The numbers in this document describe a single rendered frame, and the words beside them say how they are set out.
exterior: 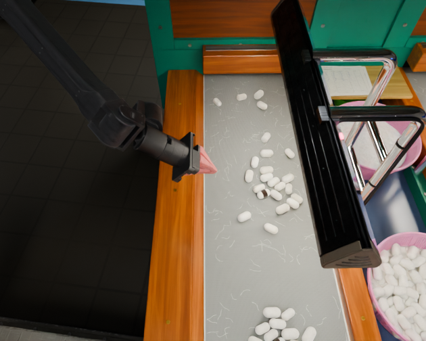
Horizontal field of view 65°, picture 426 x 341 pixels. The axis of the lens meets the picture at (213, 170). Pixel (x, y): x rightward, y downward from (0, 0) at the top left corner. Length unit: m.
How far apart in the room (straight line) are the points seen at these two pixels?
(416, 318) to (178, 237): 0.54
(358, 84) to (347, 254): 0.80
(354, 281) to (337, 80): 0.65
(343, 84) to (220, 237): 0.64
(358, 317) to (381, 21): 0.85
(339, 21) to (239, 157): 0.52
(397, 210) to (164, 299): 0.67
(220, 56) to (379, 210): 0.64
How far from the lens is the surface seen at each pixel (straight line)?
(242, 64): 1.11
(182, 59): 1.17
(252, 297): 0.79
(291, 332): 0.77
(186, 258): 0.79
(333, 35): 1.20
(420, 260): 0.94
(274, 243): 0.84
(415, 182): 1.10
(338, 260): 0.48
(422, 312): 0.89
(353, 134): 0.87
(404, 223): 1.05
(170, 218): 0.83
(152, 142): 0.68
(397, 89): 1.24
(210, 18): 1.10
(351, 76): 1.22
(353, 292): 0.82
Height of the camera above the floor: 1.50
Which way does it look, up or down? 55 degrees down
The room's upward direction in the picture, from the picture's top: straight up
